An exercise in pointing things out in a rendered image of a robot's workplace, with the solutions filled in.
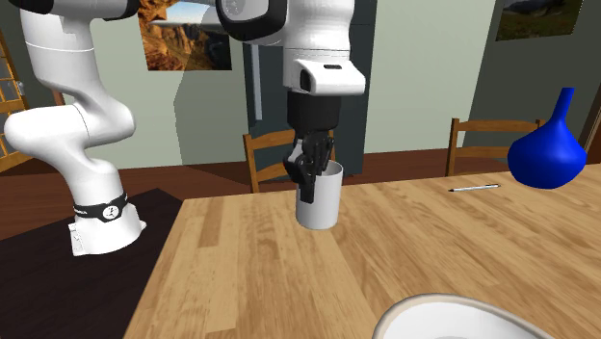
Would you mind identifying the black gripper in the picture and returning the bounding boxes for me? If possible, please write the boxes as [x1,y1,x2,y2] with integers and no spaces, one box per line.
[282,91,343,204]

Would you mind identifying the white cup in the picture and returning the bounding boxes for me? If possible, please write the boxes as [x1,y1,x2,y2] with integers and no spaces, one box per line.
[295,159,345,231]

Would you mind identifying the wooden chair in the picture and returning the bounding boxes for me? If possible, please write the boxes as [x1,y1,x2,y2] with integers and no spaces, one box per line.
[242,128,337,195]
[445,117,549,177]

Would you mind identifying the dark grey door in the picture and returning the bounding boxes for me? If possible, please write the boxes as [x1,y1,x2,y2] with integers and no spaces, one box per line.
[243,0,378,177]

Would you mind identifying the wooden table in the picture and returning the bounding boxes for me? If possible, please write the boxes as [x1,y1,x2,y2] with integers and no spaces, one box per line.
[122,162,601,339]

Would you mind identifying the silver pen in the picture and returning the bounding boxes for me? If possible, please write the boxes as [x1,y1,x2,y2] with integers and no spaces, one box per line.
[447,183,502,194]

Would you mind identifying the white bowl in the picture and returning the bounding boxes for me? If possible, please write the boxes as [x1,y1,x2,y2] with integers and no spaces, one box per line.
[372,293,556,339]

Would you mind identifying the blue vase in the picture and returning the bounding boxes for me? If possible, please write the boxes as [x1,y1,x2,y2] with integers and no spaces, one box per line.
[507,87,589,191]

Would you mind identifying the dark robot stand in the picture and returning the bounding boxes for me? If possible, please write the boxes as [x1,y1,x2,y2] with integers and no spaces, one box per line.
[0,187,185,339]

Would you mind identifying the wooden glass-pane door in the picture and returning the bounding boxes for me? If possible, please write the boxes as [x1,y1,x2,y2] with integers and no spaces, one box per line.
[0,30,34,173]

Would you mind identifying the canyon wall picture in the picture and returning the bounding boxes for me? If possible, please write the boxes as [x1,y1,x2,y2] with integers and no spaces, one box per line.
[137,0,234,72]

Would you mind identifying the green landscape wall picture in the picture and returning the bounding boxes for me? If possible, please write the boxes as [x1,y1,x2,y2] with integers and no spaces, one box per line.
[495,0,585,43]

